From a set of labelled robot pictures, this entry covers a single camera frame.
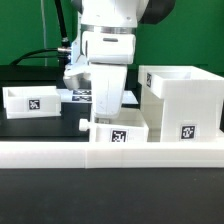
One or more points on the white front drawer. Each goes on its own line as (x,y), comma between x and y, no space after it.
(129,127)

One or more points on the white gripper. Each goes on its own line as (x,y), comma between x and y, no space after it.
(108,83)

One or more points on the white marker sheet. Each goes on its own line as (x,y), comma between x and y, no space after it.
(85,96)

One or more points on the white drawer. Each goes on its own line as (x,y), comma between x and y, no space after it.
(31,102)
(129,127)

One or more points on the white drawer cabinet box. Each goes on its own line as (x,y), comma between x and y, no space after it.
(182,103)

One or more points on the white L-shaped fence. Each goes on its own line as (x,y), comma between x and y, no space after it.
(24,155)

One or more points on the white rear drawer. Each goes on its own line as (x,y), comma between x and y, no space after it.
(31,102)

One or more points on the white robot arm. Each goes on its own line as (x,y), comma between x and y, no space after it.
(105,47)

